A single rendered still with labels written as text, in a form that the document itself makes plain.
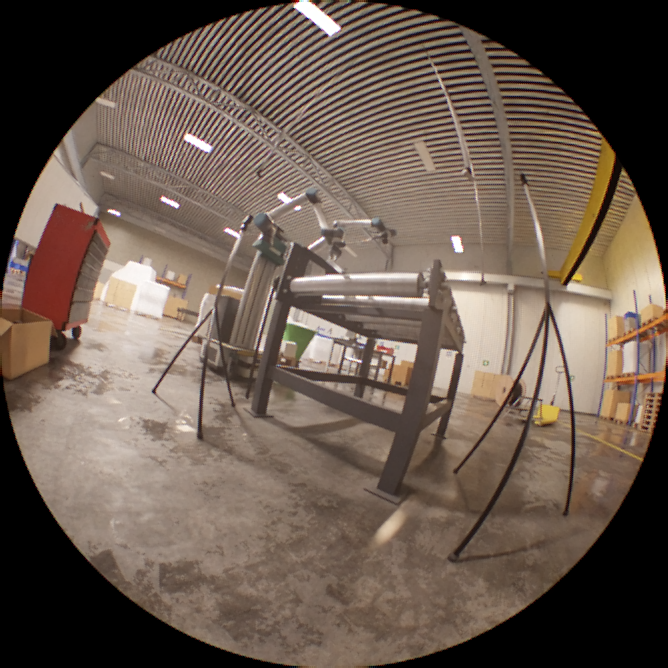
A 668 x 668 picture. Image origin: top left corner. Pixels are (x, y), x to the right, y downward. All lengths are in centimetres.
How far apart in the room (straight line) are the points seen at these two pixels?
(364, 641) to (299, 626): 12
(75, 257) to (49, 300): 34
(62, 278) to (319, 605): 197
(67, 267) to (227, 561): 179
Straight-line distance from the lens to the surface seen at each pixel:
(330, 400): 99
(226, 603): 53
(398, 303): 121
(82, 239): 187
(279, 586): 56
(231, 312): 256
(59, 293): 187
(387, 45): 804
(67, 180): 467
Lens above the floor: 50
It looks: 5 degrees up
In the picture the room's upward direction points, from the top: 14 degrees clockwise
